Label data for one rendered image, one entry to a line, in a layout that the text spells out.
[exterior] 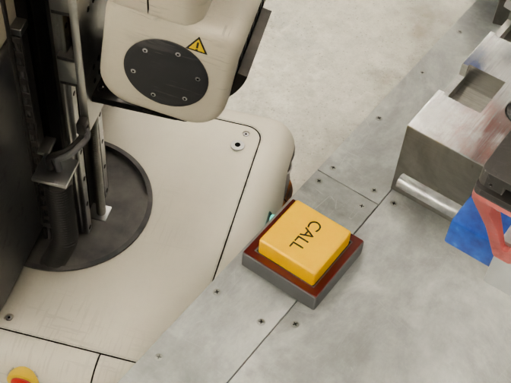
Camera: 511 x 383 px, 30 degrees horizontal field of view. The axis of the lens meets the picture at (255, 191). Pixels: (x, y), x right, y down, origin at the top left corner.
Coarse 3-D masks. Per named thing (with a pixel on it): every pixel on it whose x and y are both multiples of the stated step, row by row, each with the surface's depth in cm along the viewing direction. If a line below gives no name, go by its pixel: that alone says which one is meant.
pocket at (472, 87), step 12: (468, 72) 93; (480, 72) 92; (456, 84) 92; (468, 84) 94; (480, 84) 93; (492, 84) 92; (456, 96) 93; (468, 96) 93; (480, 96) 93; (492, 96) 93; (480, 108) 92
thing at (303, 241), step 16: (288, 208) 86; (304, 208) 86; (288, 224) 85; (304, 224) 85; (320, 224) 85; (336, 224) 85; (272, 240) 84; (288, 240) 84; (304, 240) 84; (320, 240) 84; (336, 240) 84; (272, 256) 84; (288, 256) 83; (304, 256) 83; (320, 256) 83; (336, 256) 85; (304, 272) 83; (320, 272) 83
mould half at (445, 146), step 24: (480, 48) 94; (504, 48) 94; (504, 72) 92; (504, 96) 90; (432, 120) 87; (456, 120) 87; (480, 120) 87; (504, 120) 88; (408, 144) 88; (432, 144) 86; (456, 144) 85; (480, 144) 85; (408, 168) 90; (432, 168) 88; (456, 168) 86; (480, 168) 84; (456, 192) 88
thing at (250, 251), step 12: (288, 204) 89; (360, 240) 86; (252, 252) 85; (348, 252) 85; (264, 264) 84; (276, 264) 84; (336, 264) 85; (288, 276) 83; (324, 276) 84; (300, 288) 83; (312, 288) 83
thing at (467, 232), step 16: (400, 176) 75; (416, 192) 75; (432, 192) 75; (448, 208) 74; (464, 208) 73; (464, 224) 72; (480, 224) 72; (448, 240) 74; (464, 240) 72; (480, 240) 71; (480, 256) 72; (496, 272) 72
